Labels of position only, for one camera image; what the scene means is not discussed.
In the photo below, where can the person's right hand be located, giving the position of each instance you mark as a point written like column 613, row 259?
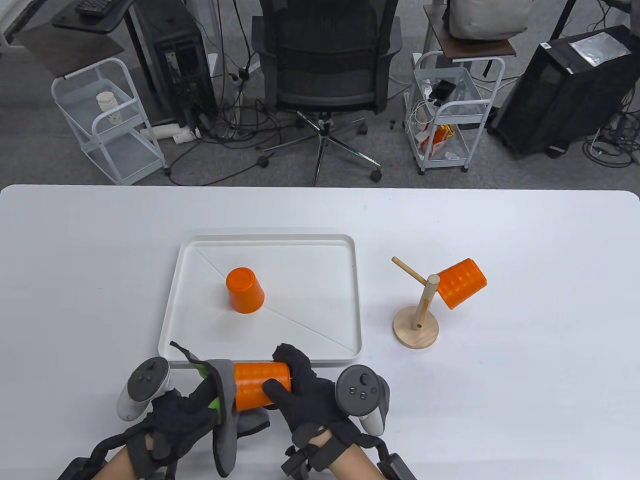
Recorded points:
column 305, row 395

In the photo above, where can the person's left hand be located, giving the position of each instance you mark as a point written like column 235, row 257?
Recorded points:
column 180, row 415

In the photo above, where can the orange plastic cup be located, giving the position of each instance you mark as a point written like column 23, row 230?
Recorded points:
column 245, row 292
column 462, row 282
column 255, row 385

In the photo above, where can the green hand towel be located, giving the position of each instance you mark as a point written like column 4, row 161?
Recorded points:
column 225, row 440

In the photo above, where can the wooden cup rack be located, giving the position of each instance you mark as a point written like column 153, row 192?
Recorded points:
column 415, row 335

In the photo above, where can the black forearm sensor box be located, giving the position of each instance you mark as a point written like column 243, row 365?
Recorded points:
column 397, row 467

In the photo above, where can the person's left forearm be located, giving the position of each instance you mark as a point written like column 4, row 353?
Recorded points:
column 120, row 467

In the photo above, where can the patterned paper cup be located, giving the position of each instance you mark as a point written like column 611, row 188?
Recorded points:
column 115, row 118

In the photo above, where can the grey and white left controller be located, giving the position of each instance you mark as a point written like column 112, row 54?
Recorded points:
column 145, row 380

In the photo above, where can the grey and white controller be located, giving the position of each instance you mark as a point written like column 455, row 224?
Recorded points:
column 145, row 380
column 360, row 392

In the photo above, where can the grey and white right controller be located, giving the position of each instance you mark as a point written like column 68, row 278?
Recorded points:
column 360, row 392

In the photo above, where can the white plastic tray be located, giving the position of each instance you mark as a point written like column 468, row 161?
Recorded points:
column 270, row 255

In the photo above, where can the white rolling cart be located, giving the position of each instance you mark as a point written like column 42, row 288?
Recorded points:
column 122, row 162
column 452, row 107

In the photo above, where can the white tube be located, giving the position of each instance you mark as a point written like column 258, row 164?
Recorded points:
column 162, row 132

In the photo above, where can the orange snack packet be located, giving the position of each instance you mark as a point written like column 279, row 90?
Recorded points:
column 436, row 141

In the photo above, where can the black device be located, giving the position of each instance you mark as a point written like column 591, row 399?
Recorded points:
column 443, row 90

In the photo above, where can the black office chair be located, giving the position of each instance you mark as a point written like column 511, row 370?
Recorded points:
column 325, row 50

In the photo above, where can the black computer tower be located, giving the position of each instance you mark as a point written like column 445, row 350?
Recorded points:
column 550, row 100
column 175, row 40

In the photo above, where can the dark wooden side table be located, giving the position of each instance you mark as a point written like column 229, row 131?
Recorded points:
column 480, row 49
column 65, row 52

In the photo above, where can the black keyboard shelf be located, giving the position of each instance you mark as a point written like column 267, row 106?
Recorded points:
column 100, row 25

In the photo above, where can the black keyboard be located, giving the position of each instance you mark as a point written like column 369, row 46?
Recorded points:
column 94, row 7

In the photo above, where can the beige fabric bag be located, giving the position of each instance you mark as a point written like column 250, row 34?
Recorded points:
column 487, row 17

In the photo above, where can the silver foil bag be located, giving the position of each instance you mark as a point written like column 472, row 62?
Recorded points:
column 599, row 49

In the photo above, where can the black desk leg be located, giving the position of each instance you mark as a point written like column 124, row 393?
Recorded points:
column 565, row 20

